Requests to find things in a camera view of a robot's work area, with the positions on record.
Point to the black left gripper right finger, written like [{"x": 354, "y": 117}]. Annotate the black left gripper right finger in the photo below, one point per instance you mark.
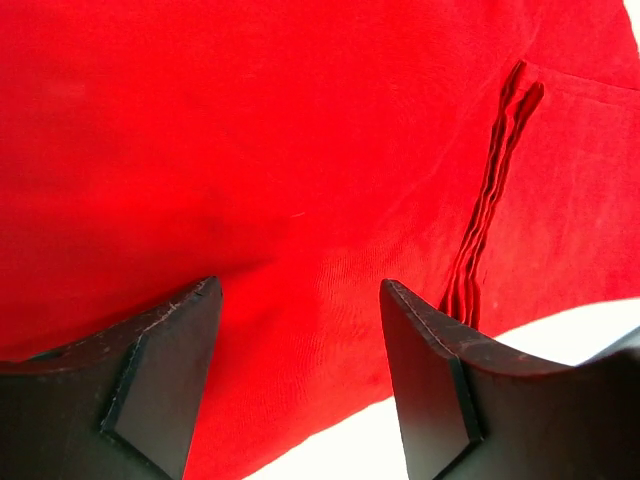
[{"x": 470, "y": 407}]

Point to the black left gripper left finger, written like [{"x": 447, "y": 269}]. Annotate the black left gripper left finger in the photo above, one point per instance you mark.
[{"x": 119, "y": 404}]

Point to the red trousers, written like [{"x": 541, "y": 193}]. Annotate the red trousers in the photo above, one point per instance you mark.
[{"x": 484, "y": 153}]

